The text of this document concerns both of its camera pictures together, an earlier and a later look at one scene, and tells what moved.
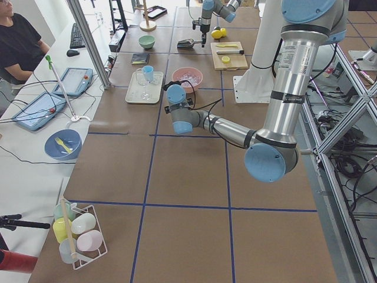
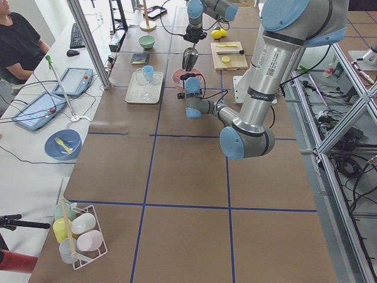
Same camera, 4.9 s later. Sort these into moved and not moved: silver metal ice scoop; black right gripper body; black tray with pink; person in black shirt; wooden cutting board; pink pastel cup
Moved: black right gripper body; silver metal ice scoop
Not moved: black tray with pink; pink pastel cup; wooden cutting board; person in black shirt
